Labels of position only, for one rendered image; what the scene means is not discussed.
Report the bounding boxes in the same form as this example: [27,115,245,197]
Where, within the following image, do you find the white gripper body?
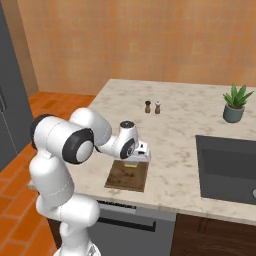
[124,148,152,165]

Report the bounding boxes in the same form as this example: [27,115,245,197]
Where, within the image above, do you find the brown wooden cutting board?
[104,159,150,193]

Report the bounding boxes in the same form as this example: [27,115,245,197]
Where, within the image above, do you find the grey dishwasher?
[87,199,178,256]

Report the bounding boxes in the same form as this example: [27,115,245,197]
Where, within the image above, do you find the dark grey sink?
[195,134,256,206]

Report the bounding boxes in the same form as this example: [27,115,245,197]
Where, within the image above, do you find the dark wooden cupboard door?
[169,213,256,256]

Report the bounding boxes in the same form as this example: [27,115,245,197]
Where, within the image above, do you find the green plant in grey pot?
[222,83,255,124]

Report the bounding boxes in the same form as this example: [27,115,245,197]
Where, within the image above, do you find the dark grey fridge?
[0,3,34,173]

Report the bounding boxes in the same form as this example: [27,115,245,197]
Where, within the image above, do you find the black dishwasher handle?
[98,216,157,233]

